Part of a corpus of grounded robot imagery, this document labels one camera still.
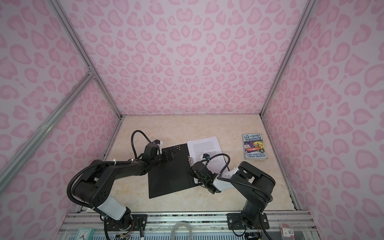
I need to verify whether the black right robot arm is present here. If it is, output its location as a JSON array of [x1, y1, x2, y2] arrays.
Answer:
[[190, 153, 276, 238]]

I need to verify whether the right aluminium frame post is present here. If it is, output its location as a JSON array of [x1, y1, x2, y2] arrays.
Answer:
[[260, 0, 319, 119]]

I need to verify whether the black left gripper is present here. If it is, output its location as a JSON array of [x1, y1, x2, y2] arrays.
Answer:
[[151, 150, 177, 169]]

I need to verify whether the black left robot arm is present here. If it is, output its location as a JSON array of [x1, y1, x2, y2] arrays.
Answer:
[[67, 130, 177, 221]]

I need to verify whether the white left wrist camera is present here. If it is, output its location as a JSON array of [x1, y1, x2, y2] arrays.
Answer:
[[153, 140, 163, 155]]

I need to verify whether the small green clock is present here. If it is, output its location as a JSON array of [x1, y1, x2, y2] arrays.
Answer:
[[74, 229, 95, 240]]

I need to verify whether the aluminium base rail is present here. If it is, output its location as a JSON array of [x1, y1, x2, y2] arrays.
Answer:
[[55, 211, 320, 240]]

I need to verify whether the white paper sheet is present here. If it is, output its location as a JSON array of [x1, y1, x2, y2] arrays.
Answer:
[[187, 137, 228, 174]]

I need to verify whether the red white label packet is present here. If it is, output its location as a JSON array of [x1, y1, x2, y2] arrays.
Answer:
[[280, 223, 296, 240]]

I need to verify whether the aluminium frame post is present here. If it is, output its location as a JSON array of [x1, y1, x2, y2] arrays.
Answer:
[[47, 0, 123, 120], [260, 0, 319, 119]]

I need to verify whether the treehouse storey book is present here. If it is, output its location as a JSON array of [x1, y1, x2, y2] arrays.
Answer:
[[243, 133, 267, 160]]

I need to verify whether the teal folder with black inside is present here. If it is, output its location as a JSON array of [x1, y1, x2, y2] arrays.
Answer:
[[148, 144, 201, 199]]

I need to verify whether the left aluminium frame post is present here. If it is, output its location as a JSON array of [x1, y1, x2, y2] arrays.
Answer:
[[47, 0, 123, 120]]

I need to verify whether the diagonal aluminium frame bar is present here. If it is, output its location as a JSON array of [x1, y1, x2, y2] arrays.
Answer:
[[1, 71, 95, 193]]

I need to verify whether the clear plastic tube loop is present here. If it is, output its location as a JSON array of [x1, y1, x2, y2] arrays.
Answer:
[[170, 221, 194, 240]]

